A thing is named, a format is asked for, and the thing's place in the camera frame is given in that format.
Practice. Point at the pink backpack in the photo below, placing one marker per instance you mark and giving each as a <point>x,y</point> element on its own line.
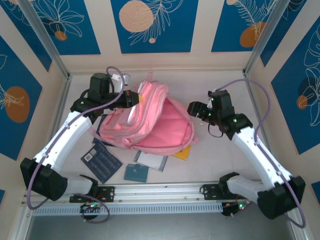
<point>165,130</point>

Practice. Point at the yellow book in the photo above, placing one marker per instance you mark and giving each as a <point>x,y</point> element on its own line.
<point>183,153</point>

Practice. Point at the plain dark navy booklet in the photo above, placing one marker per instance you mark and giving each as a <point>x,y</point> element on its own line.
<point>96,139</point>

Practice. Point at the white notebook with blue spine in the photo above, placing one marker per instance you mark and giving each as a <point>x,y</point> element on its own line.
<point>150,161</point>

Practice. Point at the navy blue printed book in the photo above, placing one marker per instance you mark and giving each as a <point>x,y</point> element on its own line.
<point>105,163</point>

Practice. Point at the small teal notebook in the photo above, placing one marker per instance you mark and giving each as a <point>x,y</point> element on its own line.
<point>136,173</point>

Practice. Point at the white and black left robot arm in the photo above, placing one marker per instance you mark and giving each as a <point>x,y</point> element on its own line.
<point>65,140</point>

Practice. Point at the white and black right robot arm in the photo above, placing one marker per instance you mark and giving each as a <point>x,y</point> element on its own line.
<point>260,155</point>

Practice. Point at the black controller board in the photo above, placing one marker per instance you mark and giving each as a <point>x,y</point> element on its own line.
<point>240,206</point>
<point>90,206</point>

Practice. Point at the aluminium side rail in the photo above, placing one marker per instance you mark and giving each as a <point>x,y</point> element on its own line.
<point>254,100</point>
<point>60,110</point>

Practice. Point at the blue floral wall panel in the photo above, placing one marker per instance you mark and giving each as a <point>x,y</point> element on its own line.
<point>225,30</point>
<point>25,75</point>
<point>287,112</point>
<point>30,42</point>
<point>87,37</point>
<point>280,40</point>
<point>175,30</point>

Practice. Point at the aluminium frame post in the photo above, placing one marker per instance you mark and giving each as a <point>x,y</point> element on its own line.
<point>45,37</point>
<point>265,37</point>

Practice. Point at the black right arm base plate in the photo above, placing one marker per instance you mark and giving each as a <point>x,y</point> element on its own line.
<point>208,191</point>

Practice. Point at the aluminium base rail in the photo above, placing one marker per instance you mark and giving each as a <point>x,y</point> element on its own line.
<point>155,192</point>

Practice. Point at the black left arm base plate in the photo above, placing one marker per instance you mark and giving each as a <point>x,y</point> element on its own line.
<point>108,193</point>

